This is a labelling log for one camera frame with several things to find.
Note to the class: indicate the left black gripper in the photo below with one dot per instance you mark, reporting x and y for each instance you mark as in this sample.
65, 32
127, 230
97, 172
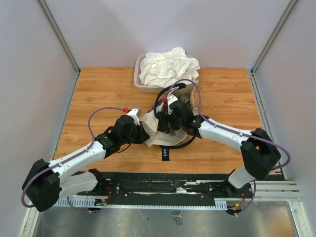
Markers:
143, 136

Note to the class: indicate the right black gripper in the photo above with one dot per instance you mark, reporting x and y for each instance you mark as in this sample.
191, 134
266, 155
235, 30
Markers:
166, 118

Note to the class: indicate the cream canvas tote bag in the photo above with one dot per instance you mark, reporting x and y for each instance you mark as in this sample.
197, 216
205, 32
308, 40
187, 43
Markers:
176, 139

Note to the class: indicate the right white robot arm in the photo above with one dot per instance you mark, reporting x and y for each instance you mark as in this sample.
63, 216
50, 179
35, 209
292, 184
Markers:
259, 153

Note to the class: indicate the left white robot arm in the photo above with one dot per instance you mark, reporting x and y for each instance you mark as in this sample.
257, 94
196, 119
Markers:
48, 181

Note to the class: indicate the white plastic basket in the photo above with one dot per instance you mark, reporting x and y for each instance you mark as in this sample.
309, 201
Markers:
137, 81

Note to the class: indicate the crumpled white cloth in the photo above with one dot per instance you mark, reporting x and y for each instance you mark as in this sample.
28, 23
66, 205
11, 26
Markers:
164, 69

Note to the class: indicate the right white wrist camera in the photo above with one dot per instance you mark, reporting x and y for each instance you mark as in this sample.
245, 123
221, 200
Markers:
168, 101

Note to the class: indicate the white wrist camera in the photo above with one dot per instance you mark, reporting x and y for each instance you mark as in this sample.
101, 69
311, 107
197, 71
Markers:
134, 113
168, 101

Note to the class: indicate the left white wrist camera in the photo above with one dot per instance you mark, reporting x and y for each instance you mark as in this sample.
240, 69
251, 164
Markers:
134, 113

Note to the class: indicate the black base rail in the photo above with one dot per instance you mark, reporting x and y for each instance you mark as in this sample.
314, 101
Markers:
97, 190

